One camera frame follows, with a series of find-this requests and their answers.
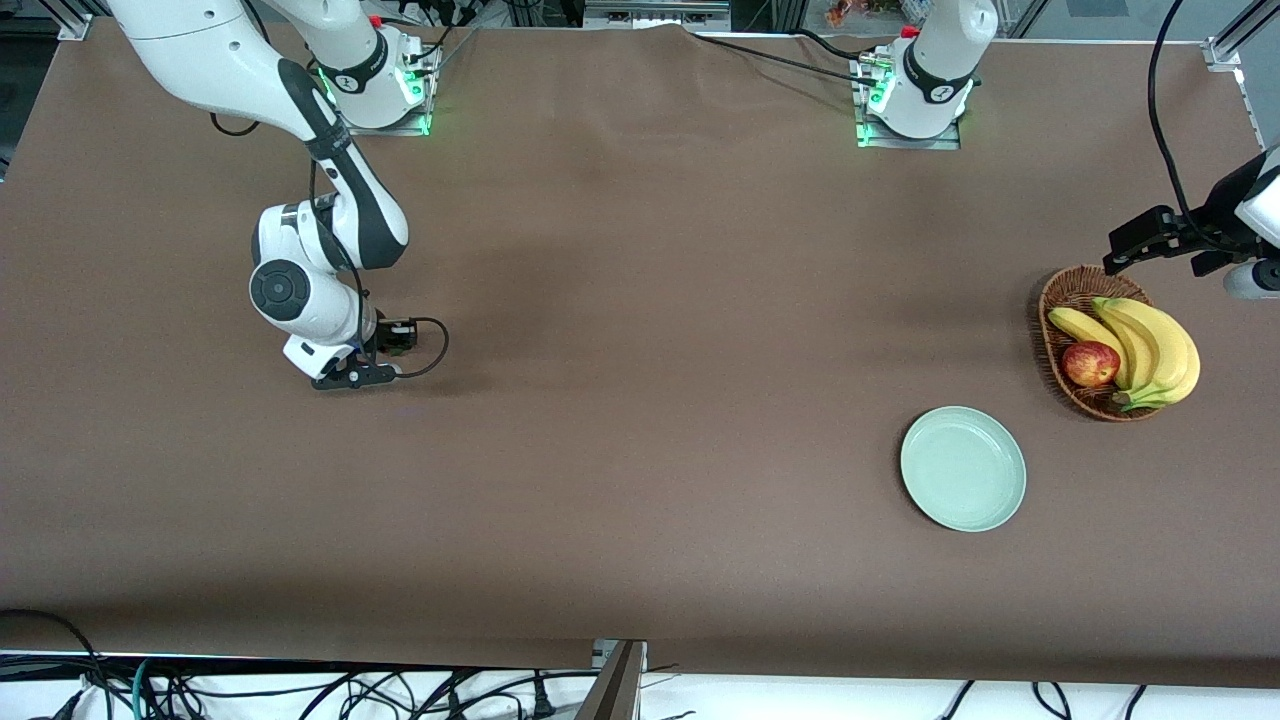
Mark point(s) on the large yellow banana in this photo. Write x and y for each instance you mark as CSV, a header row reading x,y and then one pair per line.
x,y
1175,350

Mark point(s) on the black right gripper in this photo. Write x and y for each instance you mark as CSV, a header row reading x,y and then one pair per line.
x,y
388,338

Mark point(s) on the aluminium post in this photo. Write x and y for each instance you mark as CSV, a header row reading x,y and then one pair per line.
x,y
615,690

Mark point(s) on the brown wicker basket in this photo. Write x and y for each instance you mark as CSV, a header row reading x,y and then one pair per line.
x,y
1075,290

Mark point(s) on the light green plate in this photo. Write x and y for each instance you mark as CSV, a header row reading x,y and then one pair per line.
x,y
963,468

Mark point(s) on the small yellow banana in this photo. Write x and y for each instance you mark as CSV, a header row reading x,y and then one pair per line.
x,y
1080,325

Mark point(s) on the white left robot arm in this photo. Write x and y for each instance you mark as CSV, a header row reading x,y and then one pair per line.
x,y
940,60

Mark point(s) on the brown table cover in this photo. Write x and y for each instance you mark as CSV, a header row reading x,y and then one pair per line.
x,y
640,500

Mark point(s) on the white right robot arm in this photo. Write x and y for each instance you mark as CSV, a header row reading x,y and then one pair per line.
x,y
200,50

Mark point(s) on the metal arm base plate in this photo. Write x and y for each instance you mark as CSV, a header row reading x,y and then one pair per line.
x,y
415,128
875,140

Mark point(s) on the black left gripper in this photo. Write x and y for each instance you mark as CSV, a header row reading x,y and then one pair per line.
x,y
1207,231

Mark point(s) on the red apple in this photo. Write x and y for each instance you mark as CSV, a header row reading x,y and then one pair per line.
x,y
1090,363

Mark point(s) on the grey metal box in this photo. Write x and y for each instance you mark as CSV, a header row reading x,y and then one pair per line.
x,y
655,15

